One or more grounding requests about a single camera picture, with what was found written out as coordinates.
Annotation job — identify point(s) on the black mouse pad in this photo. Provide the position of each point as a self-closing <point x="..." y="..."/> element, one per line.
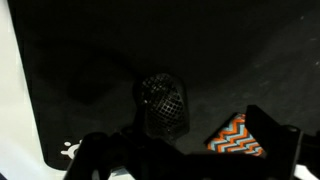
<point x="200" y="40"/>

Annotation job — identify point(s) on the small brown patterned object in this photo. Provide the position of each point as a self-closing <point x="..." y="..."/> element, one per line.
<point x="233" y="138"/>

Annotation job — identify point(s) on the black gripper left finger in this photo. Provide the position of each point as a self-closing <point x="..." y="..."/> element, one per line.
<point x="90" y="156"/>

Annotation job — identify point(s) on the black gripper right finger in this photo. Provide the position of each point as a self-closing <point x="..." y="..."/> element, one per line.
<point x="276" y="146"/>

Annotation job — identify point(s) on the black mesh cup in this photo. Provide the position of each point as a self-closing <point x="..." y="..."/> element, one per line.
<point x="163" y="100"/>

